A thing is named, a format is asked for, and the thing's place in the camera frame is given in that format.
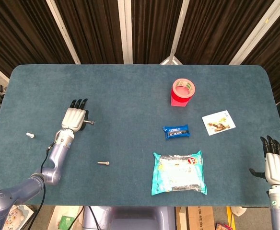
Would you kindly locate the white open carton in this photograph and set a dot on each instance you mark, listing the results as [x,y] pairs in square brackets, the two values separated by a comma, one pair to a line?
[56,215]

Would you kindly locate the teal snack bag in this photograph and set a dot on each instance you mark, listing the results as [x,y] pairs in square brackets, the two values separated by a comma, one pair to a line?
[178,172]

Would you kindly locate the small green packet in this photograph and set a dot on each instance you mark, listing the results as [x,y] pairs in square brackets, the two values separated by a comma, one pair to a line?
[66,221]

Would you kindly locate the white picture card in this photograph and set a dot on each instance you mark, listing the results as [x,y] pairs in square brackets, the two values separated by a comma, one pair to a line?
[218,123]

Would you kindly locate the teal felt table cover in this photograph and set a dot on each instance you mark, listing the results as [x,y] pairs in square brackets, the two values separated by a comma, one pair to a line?
[130,107]

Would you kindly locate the silver bolt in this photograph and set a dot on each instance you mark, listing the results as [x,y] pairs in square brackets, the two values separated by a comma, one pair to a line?
[90,122]
[30,135]
[104,163]

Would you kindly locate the red tape roll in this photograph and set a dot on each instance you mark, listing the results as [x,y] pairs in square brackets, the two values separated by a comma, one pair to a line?
[174,92]

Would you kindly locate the blue cookie packet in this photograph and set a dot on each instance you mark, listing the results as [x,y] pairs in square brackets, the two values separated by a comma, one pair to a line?
[176,131]

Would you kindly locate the dark brown pleated curtain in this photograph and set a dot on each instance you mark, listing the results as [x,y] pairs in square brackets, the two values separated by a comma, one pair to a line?
[214,28]
[96,31]
[154,28]
[22,31]
[279,48]

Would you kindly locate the pink hexagonal block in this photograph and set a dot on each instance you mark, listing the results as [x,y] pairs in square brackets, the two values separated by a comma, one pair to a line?
[179,103]

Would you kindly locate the cartoon printed box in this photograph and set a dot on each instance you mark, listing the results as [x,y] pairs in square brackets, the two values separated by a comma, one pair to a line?
[17,215]

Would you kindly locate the colourful printed packet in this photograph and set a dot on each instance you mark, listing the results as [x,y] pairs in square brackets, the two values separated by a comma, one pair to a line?
[222,226]

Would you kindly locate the brown cardboard box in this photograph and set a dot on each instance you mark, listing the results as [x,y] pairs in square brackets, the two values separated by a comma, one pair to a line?
[197,218]

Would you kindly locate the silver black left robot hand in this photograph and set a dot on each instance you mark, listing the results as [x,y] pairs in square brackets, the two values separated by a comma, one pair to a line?
[73,118]

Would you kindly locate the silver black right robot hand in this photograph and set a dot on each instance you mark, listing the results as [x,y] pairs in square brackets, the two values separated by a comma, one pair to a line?
[277,167]

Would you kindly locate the yellow strip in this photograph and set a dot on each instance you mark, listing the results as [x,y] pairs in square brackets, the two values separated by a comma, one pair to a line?
[230,218]

